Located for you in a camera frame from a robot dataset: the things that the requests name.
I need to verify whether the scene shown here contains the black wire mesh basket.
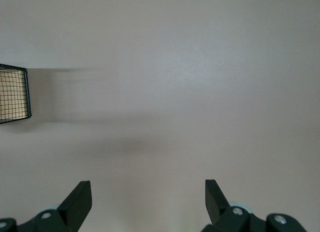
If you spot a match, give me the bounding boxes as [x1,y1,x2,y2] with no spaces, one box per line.
[0,63,33,126]

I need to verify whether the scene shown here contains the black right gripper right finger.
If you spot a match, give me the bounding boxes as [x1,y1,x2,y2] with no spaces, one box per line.
[199,178,309,232]

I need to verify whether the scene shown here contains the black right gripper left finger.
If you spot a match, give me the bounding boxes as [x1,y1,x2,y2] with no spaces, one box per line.
[0,180,93,232]

